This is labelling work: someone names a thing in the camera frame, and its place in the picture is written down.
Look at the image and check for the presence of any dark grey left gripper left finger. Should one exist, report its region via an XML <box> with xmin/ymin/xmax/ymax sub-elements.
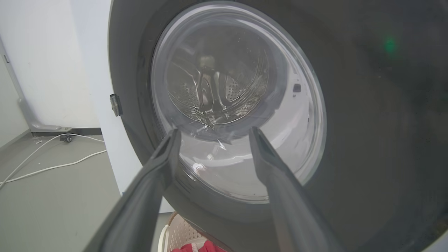
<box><xmin>83</xmin><ymin>128</ymin><xmax>182</xmax><ymax>252</ymax></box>

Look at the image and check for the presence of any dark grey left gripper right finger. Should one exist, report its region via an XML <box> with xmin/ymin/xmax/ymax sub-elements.
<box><xmin>249</xmin><ymin>126</ymin><xmax>343</xmax><ymax>252</ymax></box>

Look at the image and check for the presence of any dark grey washing machine door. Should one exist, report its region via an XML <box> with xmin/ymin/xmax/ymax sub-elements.
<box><xmin>108</xmin><ymin>0</ymin><xmax>448</xmax><ymax>252</ymax></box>

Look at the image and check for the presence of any door latch hook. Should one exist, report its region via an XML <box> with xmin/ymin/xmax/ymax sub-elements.
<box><xmin>110</xmin><ymin>93</ymin><xmax>123</xmax><ymax>117</ymax></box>

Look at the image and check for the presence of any white washing machine body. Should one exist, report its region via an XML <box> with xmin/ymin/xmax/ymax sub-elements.
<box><xmin>70</xmin><ymin>0</ymin><xmax>174</xmax><ymax>213</ymax></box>

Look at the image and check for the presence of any cream laundry basket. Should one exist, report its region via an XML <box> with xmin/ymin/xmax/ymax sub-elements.
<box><xmin>158</xmin><ymin>212</ymin><xmax>207</xmax><ymax>252</ymax></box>

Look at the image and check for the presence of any red clothing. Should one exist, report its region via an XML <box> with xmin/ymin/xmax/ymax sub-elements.
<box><xmin>171</xmin><ymin>240</ymin><xmax>227</xmax><ymax>252</ymax></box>

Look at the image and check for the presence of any grey drain pipe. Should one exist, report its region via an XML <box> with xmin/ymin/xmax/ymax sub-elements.
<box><xmin>0</xmin><ymin>35</ymin><xmax>72</xmax><ymax>132</ymax></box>

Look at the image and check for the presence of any white cable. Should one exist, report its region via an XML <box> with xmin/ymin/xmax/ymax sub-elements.
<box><xmin>0</xmin><ymin>150</ymin><xmax>107</xmax><ymax>185</ymax></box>
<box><xmin>0</xmin><ymin>133</ymin><xmax>105</xmax><ymax>186</ymax></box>

